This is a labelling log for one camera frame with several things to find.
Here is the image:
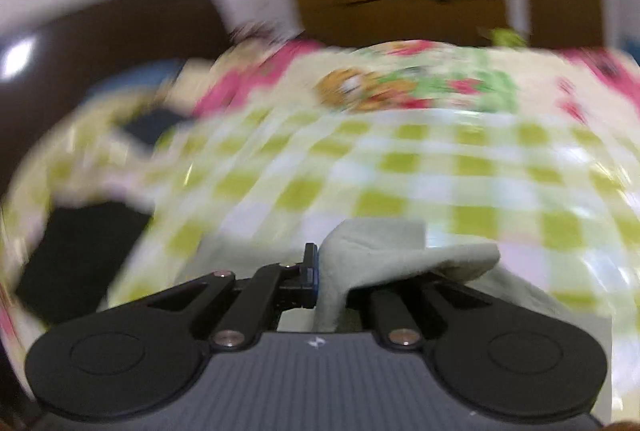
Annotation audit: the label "blue pillow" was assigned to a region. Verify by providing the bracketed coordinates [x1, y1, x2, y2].
[92, 60, 187, 99]

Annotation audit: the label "black cloth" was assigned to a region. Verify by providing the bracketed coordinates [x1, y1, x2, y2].
[14, 200, 155, 325]

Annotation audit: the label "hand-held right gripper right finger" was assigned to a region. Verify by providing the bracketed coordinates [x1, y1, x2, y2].
[369, 277, 496, 350]

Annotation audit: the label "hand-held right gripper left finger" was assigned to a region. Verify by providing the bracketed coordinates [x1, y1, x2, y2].
[144, 242, 321, 352]

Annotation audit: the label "green cloth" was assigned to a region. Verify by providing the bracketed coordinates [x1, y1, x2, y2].
[479, 26, 530, 48]

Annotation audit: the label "grey pants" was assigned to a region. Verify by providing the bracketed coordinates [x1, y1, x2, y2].
[192, 218, 614, 337]

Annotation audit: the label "checkered cartoon print blanket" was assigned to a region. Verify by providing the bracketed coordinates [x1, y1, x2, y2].
[0, 37, 640, 417]

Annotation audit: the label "dark blue flat item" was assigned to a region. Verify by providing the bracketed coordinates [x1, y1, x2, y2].
[116, 105, 192, 148]

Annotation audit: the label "dark wooden headboard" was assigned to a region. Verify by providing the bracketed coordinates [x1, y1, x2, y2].
[0, 0, 237, 197]

